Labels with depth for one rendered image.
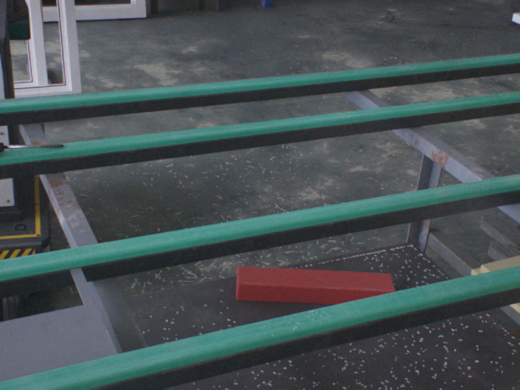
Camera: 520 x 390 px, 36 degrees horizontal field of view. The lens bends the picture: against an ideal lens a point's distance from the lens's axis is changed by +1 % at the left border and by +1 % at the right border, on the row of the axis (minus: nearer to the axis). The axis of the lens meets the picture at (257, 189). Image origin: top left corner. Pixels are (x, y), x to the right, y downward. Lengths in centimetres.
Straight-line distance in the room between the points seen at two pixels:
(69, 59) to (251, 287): 237
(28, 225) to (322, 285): 102
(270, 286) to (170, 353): 56
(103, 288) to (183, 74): 321
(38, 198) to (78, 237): 115
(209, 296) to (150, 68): 293
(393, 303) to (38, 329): 46
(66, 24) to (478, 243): 199
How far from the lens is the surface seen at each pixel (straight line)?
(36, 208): 235
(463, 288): 114
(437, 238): 175
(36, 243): 219
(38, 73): 376
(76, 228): 127
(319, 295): 151
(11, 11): 261
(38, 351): 99
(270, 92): 177
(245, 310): 148
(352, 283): 152
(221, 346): 97
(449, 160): 162
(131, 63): 441
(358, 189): 322
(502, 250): 233
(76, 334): 101
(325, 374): 137
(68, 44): 369
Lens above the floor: 148
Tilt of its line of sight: 28 degrees down
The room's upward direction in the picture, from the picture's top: 5 degrees clockwise
